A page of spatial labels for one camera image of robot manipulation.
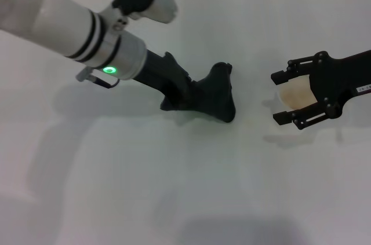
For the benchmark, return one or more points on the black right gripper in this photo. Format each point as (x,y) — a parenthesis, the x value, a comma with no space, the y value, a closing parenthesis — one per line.
(333,80)

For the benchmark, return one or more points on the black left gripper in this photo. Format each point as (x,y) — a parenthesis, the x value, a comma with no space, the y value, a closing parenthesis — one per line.
(162,71)

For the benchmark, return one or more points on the white paper cup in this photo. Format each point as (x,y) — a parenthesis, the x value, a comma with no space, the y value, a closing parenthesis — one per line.
(295,94)

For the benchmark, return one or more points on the dark blue rag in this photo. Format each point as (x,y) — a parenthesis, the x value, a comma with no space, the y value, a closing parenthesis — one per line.
(214,94)

